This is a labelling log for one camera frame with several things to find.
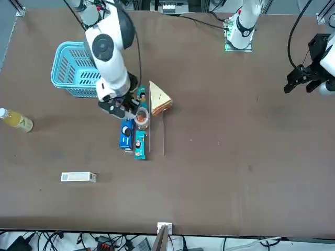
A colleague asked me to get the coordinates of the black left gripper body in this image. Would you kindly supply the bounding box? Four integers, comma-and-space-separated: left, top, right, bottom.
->
308, 33, 331, 69

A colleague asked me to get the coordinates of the black power adapter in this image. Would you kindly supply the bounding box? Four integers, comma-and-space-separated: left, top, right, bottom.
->
6, 235, 31, 251

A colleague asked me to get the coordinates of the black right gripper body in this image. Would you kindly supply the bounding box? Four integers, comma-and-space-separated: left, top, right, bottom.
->
115, 74, 140, 106

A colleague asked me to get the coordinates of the clear acrylic display shelf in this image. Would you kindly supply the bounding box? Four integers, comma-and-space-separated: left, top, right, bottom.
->
125, 96, 166, 157

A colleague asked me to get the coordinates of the light blue plastic basket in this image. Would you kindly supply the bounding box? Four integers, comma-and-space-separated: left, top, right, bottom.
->
50, 41, 103, 99

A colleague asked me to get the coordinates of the grey camera post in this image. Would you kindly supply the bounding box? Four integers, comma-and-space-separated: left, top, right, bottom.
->
152, 224, 170, 251

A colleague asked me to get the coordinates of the blue cookie box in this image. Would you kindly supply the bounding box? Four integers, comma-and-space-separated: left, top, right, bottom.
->
119, 119, 136, 151

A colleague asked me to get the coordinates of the white cable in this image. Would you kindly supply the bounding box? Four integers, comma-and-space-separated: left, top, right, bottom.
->
244, 236, 283, 248

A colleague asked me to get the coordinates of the teal cartoon snack box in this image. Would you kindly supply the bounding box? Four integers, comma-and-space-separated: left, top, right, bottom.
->
134, 130, 148, 161
136, 86, 149, 110

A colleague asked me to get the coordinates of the triangular packed sandwich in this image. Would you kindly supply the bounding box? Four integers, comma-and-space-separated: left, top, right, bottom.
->
148, 80, 174, 117

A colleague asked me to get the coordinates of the black and orange device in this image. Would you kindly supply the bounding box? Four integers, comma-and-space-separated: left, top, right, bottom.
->
97, 236, 114, 251

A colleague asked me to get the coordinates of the white rectangular carton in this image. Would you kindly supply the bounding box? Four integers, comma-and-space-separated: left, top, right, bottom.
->
60, 172, 98, 184

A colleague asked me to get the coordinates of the white mount plate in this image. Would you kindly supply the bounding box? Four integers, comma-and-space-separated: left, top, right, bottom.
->
157, 222, 174, 235

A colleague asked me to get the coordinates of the yellow juice bottle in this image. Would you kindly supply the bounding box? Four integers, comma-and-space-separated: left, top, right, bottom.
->
0, 107, 34, 133

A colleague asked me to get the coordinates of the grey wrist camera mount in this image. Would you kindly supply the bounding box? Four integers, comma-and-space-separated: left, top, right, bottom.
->
98, 100, 127, 120

